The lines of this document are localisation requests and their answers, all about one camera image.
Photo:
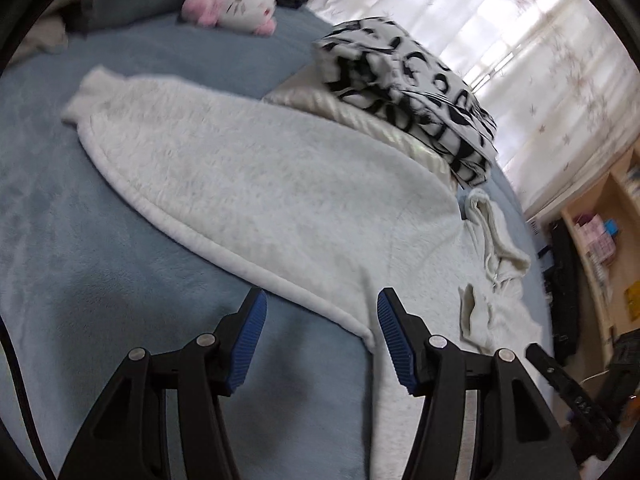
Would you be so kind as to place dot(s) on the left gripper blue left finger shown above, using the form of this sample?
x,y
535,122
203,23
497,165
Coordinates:
x,y
237,336

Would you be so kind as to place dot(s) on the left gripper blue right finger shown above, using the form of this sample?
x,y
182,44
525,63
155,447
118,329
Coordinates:
x,y
405,335

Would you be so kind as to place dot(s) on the light grey zip hoodie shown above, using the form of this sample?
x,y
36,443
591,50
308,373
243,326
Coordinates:
x,y
315,212

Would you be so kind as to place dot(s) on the yellow sticky paper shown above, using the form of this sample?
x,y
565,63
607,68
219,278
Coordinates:
x,y
632,301

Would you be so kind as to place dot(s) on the blue fleece bed blanket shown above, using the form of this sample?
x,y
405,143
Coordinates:
x,y
85,278

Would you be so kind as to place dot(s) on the pink drawer organizer box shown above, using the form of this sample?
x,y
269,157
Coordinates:
x,y
595,238

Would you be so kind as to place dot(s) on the wooden desk shelf unit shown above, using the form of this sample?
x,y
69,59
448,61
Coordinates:
x,y
614,196

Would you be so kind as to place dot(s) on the cream satin folded garment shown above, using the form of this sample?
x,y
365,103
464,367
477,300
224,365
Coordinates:
x,y
304,91

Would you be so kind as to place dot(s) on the black white graffiti garment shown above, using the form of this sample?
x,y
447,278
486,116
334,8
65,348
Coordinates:
x,y
375,65

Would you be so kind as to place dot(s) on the white floral curtain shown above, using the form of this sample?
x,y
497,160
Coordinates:
x,y
561,86

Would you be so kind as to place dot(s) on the pink white plush toy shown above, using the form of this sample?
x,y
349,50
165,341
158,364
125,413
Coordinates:
x,y
254,17

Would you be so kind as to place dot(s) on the beige crumpled cloth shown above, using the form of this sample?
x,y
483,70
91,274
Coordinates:
x,y
47,35

